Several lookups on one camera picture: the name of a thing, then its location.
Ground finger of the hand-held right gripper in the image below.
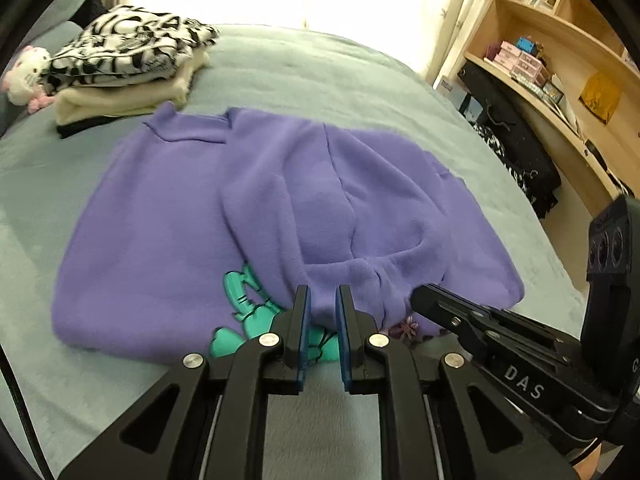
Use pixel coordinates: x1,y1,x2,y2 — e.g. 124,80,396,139
410,283,618,443

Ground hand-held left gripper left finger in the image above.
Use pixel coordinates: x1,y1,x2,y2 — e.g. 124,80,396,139
57,285,313,480

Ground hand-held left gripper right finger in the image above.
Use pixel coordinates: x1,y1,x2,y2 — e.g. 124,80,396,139
336,284,578,480

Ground purple sweater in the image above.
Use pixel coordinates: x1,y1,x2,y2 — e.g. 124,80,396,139
51,101,526,366

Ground person's right forearm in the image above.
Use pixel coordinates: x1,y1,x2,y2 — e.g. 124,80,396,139
570,442,603,480

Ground large black bag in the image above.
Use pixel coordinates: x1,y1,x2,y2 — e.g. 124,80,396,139
457,60,562,219

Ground yellow bag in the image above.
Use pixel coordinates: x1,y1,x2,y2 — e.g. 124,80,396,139
578,71,622,126

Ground wooden bookshelf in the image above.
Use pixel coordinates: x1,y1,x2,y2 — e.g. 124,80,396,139
462,0,640,216

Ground stack of pink boxes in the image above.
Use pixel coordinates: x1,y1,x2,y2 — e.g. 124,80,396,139
482,40,551,87

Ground white blue box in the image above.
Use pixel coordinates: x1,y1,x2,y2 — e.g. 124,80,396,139
434,76,483,120

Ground grey-green bed blanket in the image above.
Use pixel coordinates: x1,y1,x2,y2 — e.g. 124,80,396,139
0,22,586,480

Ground black white patterned folded garment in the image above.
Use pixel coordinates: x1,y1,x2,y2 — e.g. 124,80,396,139
40,5,221,93

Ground white plush toy pink feet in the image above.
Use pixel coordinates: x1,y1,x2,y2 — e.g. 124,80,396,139
2,46,53,113

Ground dark cloth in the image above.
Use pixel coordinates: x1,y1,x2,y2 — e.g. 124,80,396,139
75,0,123,31

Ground grey pillow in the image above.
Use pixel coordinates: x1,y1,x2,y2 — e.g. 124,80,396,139
10,0,98,61

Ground black cable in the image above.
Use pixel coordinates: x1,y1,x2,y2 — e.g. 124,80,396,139
0,355,53,480

